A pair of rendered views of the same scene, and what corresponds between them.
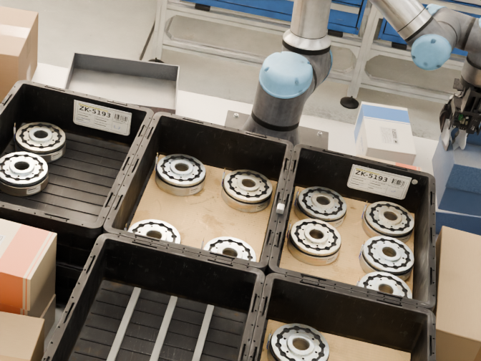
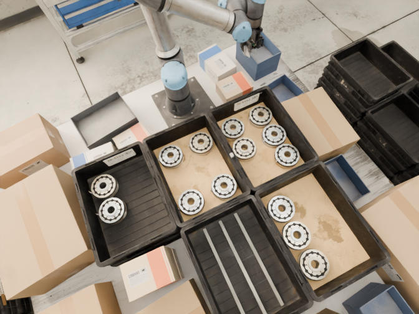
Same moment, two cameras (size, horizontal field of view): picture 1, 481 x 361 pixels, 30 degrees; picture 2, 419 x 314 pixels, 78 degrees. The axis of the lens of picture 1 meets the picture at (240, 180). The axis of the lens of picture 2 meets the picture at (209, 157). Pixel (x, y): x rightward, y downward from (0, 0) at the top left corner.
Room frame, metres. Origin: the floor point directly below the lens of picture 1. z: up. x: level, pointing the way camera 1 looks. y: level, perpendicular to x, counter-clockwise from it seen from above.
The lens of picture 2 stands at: (0.98, 0.15, 1.86)
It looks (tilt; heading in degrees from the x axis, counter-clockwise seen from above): 67 degrees down; 338
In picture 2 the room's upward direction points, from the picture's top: 7 degrees counter-clockwise
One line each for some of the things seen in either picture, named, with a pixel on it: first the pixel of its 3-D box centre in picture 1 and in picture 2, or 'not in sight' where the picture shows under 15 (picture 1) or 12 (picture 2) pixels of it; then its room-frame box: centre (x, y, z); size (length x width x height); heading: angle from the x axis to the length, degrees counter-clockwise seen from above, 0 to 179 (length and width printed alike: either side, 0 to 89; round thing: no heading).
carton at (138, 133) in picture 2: not in sight; (134, 142); (1.68, 0.25, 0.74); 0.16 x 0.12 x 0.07; 96
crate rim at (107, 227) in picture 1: (205, 187); (194, 166); (1.35, 0.06, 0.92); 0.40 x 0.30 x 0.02; 177
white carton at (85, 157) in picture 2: not in sight; (97, 164); (1.65, 0.45, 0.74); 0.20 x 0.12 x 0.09; 86
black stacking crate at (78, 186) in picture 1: (54, 172); (126, 202); (1.37, 0.36, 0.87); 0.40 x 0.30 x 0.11; 177
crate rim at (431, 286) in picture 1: (357, 222); (260, 134); (1.34, -0.24, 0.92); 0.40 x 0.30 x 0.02; 177
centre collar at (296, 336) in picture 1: (300, 344); (281, 208); (1.05, -0.16, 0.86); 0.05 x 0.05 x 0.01
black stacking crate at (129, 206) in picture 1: (202, 207); (195, 170); (1.35, 0.06, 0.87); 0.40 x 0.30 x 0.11; 177
